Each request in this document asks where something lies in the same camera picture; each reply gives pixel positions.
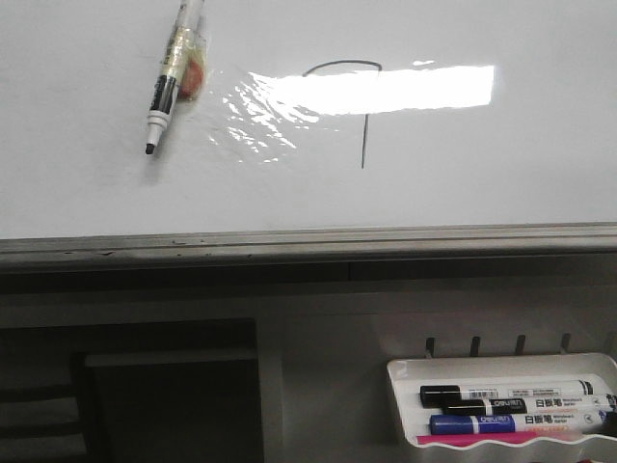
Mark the metal hook far left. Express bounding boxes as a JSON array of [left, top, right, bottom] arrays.
[[424, 337, 436, 359]]

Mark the metal hook far right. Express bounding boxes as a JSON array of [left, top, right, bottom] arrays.
[[559, 333, 572, 355]]

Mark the white whiteboard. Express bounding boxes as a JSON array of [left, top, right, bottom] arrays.
[[1, 1, 616, 270]]

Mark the pink marker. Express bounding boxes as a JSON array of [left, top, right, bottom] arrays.
[[416, 431, 583, 448]]

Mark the black capped marker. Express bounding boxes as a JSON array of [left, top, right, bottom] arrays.
[[442, 395, 616, 416], [419, 379, 595, 408]]

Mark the metal hook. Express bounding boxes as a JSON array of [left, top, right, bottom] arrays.
[[469, 336, 481, 358], [424, 337, 436, 359], [559, 333, 572, 355], [514, 335, 526, 356]]

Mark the white plastic marker tray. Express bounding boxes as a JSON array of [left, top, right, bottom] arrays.
[[387, 353, 616, 462]]

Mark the black capped marker middle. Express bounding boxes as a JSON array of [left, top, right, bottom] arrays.
[[442, 395, 616, 416]]

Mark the black capped marker top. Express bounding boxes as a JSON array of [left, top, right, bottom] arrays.
[[419, 379, 595, 408]]

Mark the black white whiteboard marker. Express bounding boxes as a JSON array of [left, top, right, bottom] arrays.
[[145, 0, 204, 154]]

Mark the blue capped marker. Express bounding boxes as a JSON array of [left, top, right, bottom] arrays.
[[429, 411, 608, 435]]

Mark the dark chair under table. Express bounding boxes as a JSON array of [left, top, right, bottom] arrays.
[[1, 348, 264, 462]]

